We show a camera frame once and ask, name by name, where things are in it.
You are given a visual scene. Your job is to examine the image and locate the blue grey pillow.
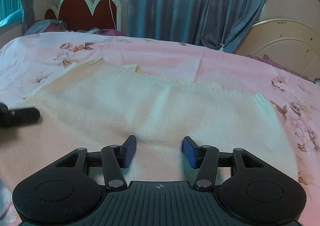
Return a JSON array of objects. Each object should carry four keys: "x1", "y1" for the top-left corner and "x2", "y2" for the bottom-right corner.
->
[{"x1": 23, "y1": 19, "x2": 67, "y2": 36}]

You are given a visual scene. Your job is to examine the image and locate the red heart-shaped headboard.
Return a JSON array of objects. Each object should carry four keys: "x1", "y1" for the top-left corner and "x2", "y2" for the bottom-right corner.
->
[{"x1": 44, "y1": 0, "x2": 122, "y2": 31}]

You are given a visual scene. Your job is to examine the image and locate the cream round headboard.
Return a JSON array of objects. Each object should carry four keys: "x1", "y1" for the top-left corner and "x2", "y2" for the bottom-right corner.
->
[{"x1": 235, "y1": 19, "x2": 319, "y2": 79}]

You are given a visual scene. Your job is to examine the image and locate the pink floral bed sheet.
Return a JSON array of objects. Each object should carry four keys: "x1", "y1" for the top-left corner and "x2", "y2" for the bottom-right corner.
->
[{"x1": 1, "y1": 32, "x2": 319, "y2": 225}]

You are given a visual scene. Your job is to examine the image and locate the cream knitted sweater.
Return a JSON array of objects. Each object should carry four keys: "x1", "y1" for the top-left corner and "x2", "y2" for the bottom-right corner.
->
[{"x1": 1, "y1": 58, "x2": 298, "y2": 189}]

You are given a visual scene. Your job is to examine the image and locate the blue grey curtain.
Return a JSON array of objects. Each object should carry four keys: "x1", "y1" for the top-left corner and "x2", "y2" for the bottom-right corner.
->
[{"x1": 127, "y1": 0, "x2": 267, "y2": 53}]

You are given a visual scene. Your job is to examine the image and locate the magenta pillow right bed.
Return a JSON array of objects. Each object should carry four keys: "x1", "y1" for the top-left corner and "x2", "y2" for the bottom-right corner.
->
[{"x1": 248, "y1": 54, "x2": 309, "y2": 80}]

